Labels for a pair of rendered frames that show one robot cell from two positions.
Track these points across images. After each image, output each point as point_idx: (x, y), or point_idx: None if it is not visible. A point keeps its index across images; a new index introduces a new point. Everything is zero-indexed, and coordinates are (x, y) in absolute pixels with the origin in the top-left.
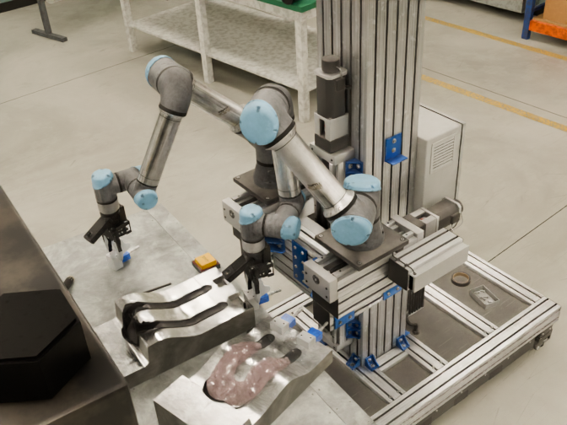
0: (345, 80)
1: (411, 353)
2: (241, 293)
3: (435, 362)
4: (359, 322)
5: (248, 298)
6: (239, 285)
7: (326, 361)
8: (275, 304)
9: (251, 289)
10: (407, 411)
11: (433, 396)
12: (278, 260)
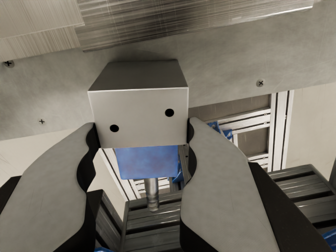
0: None
1: (160, 177)
2: (249, 74)
3: (143, 187)
4: (173, 181)
5: (109, 96)
6: (300, 81)
7: None
8: (292, 102)
9: (178, 138)
10: (102, 151)
11: (110, 172)
12: (313, 190)
